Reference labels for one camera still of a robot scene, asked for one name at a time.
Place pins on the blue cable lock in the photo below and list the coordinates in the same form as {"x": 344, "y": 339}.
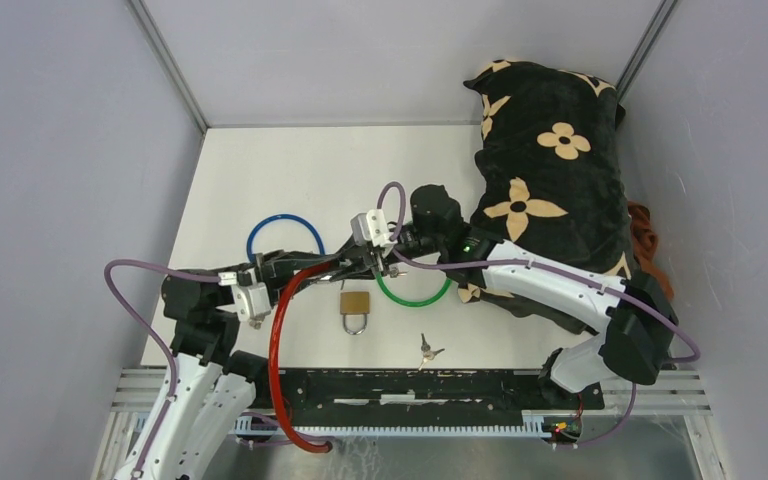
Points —
{"x": 283, "y": 217}

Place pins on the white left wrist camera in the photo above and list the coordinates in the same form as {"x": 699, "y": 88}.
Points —
{"x": 250, "y": 296}

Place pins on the silver keys of brass padlock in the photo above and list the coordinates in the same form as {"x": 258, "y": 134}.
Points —
{"x": 428, "y": 353}

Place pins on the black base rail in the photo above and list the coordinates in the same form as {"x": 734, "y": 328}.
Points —
{"x": 404, "y": 402}

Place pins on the silver keys of green lock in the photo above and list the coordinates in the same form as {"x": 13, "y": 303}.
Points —
{"x": 394, "y": 271}

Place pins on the black floral pillow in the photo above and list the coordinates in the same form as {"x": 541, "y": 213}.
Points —
{"x": 549, "y": 161}

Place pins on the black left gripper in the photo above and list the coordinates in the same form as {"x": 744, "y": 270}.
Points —
{"x": 277, "y": 266}

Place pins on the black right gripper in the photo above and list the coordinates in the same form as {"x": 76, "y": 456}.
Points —
{"x": 360, "y": 269}

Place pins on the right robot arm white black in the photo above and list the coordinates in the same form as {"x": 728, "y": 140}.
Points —
{"x": 632, "y": 318}

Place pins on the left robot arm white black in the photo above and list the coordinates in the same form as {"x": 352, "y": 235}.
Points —
{"x": 205, "y": 386}

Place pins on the brass padlock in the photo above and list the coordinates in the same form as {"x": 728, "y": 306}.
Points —
{"x": 354, "y": 309}

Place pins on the red cable lock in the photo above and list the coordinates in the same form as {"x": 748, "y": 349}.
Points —
{"x": 273, "y": 371}

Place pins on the brown cloth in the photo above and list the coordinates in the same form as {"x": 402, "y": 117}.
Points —
{"x": 645, "y": 243}

